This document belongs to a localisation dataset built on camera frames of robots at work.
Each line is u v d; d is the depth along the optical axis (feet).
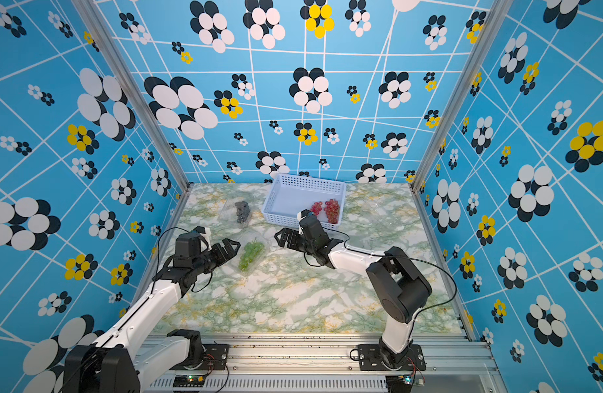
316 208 3.53
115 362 1.29
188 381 2.37
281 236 2.65
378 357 2.12
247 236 3.33
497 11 2.23
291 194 3.77
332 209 3.55
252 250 3.13
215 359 2.40
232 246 2.53
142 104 2.94
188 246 2.10
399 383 2.29
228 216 3.55
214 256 2.46
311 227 2.31
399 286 1.55
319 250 2.31
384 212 3.55
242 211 3.55
